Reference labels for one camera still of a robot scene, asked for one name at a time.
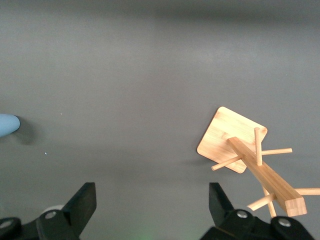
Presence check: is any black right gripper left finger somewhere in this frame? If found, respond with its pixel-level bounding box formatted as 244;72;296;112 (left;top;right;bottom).
0;182;98;240

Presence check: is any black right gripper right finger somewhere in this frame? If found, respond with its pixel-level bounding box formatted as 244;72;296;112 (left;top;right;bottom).
200;182;315;240

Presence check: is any light blue cup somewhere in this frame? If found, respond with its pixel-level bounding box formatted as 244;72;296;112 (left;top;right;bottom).
0;113;21;138

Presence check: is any wooden cup rack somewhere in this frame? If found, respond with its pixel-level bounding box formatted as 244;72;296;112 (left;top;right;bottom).
196;106;320;218

